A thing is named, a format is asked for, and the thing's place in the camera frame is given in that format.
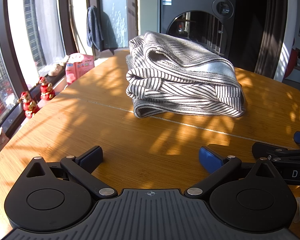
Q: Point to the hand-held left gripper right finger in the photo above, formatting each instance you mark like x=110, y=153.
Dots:
x=211, y=158

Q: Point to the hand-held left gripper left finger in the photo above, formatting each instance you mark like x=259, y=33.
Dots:
x=91, y=156

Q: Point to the grey striped garment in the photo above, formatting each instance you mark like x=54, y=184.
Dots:
x=180, y=80

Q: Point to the red chair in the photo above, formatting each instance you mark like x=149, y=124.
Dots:
x=291, y=63

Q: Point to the red gold figurine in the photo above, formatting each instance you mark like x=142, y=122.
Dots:
x=28, y=105
x=47, y=90

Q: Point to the pink refill packet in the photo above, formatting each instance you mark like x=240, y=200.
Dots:
x=78, y=67

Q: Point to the pale small shoe ornament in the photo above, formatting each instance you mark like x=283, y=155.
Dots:
x=57, y=67

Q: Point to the dark brown curtain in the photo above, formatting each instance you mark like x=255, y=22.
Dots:
x=271, y=30

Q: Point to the dark grey hanging towel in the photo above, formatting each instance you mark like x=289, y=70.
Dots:
x=94, y=27

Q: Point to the brown framed glass door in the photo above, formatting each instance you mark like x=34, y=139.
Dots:
x=115, y=15

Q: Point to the grey front-load washing machine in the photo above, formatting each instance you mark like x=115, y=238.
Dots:
x=190, y=10

